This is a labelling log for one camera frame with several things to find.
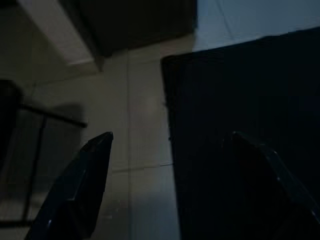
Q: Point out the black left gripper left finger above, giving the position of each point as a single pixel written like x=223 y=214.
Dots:
x=75 y=200

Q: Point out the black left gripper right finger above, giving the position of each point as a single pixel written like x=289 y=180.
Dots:
x=270 y=195

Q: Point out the black metal frame chair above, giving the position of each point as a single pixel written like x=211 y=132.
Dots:
x=10 y=105

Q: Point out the black floor mat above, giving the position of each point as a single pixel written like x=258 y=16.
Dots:
x=225 y=100

